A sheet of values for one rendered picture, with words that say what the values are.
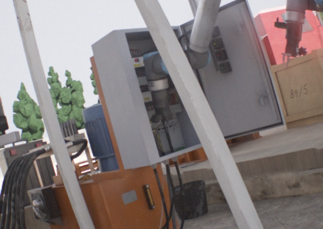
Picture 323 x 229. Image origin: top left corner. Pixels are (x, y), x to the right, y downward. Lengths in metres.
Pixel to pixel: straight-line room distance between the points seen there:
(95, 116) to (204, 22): 1.12
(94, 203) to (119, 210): 0.14
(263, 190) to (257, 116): 1.52
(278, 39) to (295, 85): 6.62
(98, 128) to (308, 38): 9.81
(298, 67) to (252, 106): 2.92
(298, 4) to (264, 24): 9.64
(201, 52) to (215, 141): 0.49
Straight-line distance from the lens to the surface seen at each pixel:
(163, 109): 1.83
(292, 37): 1.76
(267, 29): 11.39
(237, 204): 1.39
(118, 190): 2.24
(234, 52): 1.91
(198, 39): 1.71
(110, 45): 1.84
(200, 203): 3.40
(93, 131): 2.54
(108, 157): 2.55
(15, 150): 4.10
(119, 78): 1.81
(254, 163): 3.33
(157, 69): 1.74
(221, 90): 1.97
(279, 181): 3.22
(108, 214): 2.20
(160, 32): 1.43
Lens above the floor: 0.78
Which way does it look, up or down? 3 degrees up
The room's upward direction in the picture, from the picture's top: 16 degrees counter-clockwise
